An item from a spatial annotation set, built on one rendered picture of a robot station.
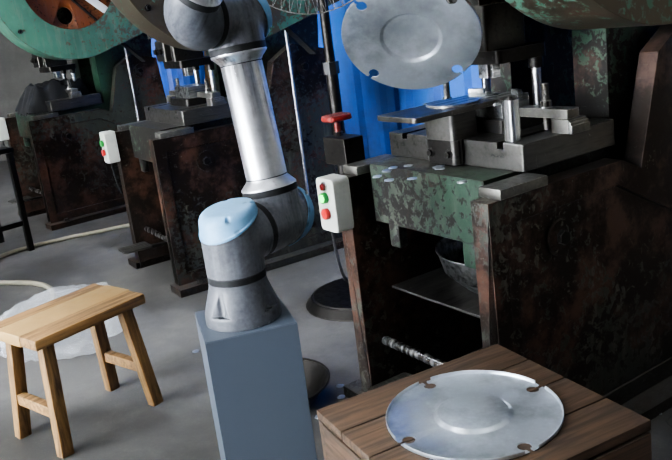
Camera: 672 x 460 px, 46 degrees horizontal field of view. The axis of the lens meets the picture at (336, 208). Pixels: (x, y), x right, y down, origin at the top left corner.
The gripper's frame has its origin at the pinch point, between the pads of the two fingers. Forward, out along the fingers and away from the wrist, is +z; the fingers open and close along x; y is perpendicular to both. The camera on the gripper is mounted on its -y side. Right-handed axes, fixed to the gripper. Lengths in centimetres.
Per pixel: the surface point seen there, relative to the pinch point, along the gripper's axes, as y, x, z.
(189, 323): 83, 4, 144
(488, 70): -20.1, -4.1, 33.2
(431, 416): 2, 79, 20
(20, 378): 109, 42, 82
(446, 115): -8.6, 12.2, 26.8
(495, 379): -10, 71, 27
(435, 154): -5.9, 13.0, 40.1
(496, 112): -20.6, 6.0, 36.1
